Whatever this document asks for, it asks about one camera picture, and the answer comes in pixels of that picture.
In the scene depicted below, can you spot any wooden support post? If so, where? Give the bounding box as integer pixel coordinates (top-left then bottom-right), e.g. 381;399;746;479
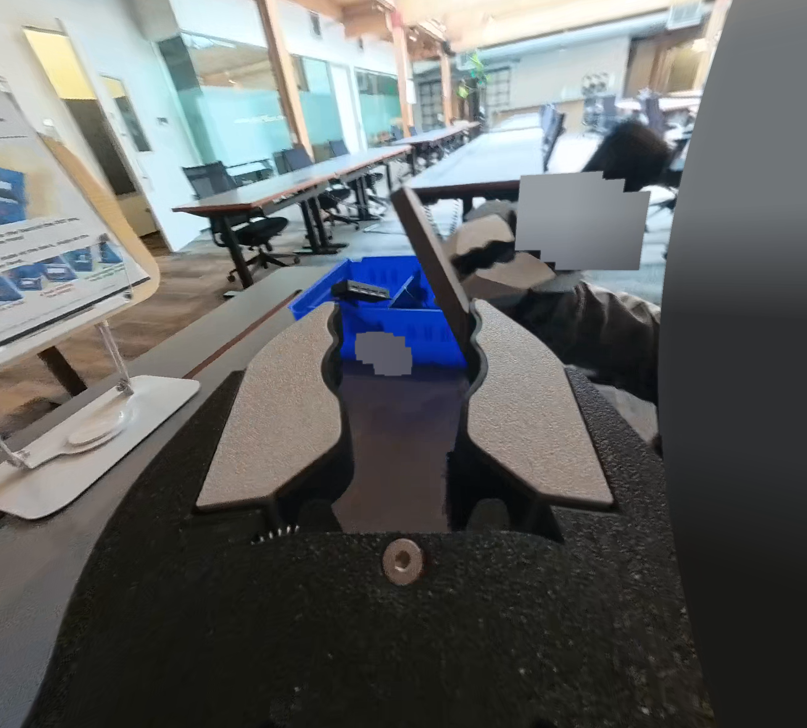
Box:
240;0;316;158

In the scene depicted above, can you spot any grey USB hub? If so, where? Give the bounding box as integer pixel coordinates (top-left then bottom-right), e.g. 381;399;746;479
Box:
390;185;475;352

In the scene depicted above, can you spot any office desk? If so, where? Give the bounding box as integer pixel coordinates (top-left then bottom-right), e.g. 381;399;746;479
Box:
406;126;549;218
171;145;414;291

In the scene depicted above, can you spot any person's right forearm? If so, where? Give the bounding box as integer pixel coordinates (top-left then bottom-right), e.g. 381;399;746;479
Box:
498;281;663;409

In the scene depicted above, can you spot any blue plastic bin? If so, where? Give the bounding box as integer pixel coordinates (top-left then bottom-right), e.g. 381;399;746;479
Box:
287;255;470;371

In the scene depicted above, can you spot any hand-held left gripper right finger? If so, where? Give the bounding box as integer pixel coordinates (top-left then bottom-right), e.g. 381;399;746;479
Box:
444;300;615;530

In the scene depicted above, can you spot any green hanging plant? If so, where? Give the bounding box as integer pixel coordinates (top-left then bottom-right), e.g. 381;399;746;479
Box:
457;50;493;105

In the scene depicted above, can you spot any black office chair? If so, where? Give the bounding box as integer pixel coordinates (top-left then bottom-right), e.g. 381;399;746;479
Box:
183;161;302;275
272;147;354;218

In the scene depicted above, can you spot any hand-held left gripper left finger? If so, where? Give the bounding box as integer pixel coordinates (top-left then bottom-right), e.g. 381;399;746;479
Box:
195;301;354;525

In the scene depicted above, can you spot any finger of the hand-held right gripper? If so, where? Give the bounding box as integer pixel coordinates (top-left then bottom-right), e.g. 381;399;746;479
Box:
451;214;519;259
463;251;557;300

